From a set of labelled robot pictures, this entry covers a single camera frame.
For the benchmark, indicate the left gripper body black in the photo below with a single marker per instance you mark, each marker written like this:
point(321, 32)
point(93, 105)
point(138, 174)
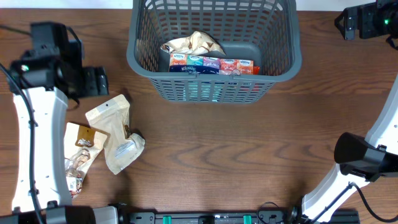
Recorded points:
point(89, 83)

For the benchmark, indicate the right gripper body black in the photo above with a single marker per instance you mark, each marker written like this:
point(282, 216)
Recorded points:
point(373, 21)

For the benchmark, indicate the beige paper pouch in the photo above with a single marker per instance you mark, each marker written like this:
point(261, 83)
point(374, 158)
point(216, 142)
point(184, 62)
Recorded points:
point(122, 147)
point(198, 43)

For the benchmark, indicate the brown labelled snack pouch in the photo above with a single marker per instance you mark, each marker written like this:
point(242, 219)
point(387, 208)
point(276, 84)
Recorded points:
point(81, 147)

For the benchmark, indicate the colourful tissue multipack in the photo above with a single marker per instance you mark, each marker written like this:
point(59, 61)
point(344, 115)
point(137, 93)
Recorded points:
point(210, 65)

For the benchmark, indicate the grey plastic basket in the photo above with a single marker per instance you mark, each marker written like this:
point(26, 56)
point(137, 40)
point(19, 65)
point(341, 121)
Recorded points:
point(266, 32)

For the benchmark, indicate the mint green wipes packet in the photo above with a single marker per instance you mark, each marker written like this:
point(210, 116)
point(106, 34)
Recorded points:
point(205, 92)

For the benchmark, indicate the orange pasta package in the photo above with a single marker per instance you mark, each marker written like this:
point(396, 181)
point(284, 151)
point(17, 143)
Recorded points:
point(256, 70)

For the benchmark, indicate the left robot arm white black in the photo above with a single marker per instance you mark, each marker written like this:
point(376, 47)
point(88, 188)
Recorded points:
point(42, 82)

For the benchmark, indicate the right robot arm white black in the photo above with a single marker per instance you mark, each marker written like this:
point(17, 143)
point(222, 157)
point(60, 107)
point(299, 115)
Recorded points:
point(358, 160)

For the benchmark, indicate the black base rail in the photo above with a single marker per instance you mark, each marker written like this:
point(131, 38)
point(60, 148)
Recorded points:
point(206, 218)

